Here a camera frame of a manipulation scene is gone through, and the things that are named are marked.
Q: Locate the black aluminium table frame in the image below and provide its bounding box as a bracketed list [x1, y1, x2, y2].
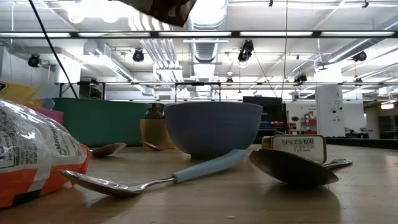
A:
[325, 136, 398, 151]

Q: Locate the yellow ramen noodle packet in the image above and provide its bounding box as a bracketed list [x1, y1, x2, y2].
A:
[0, 81, 45, 109]

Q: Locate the white orange ramen packet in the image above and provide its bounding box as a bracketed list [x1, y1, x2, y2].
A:
[0, 98, 91, 208]

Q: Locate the dark metal spoon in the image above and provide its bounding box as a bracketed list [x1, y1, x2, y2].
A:
[248, 148, 354, 188]

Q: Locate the green plastic storage bin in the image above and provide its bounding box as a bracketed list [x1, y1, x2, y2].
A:
[51, 97, 149, 147]

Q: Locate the long black arm cable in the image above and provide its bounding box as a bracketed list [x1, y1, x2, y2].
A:
[27, 0, 79, 100]

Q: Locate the black monitor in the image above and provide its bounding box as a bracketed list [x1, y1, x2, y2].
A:
[242, 95, 289, 144]

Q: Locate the silver ceiling air duct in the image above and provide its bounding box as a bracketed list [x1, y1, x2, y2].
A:
[185, 0, 230, 101]

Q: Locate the black overhead crossbar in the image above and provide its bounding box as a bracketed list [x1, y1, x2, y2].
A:
[0, 29, 398, 39]

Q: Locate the brown orange snack packet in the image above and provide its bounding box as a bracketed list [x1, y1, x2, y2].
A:
[115, 0, 198, 27]

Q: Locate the small green spice tin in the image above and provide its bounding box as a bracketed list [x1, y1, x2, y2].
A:
[261, 134, 328, 165]

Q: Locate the black ceiling spotlight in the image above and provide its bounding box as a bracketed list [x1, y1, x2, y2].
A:
[237, 39, 255, 63]
[293, 72, 308, 85]
[352, 50, 368, 63]
[132, 48, 146, 63]
[27, 53, 42, 68]

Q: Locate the pink plastic tray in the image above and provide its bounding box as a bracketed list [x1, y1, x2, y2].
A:
[30, 107, 65, 126]

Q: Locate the blue bowl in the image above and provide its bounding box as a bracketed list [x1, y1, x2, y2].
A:
[163, 101, 264, 161]

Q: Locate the green handled gold spoon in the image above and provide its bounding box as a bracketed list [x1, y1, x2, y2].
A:
[89, 142, 127, 159]

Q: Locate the light blue handled spoon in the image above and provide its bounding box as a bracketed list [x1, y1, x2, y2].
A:
[59, 149, 248, 197]

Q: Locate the white column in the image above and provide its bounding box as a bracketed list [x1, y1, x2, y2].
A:
[315, 85, 346, 138]

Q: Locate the long horizontal ceiling rail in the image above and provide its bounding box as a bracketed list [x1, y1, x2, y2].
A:
[55, 81, 398, 86]

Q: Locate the red storage shelf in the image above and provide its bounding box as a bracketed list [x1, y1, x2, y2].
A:
[300, 111, 318, 135]

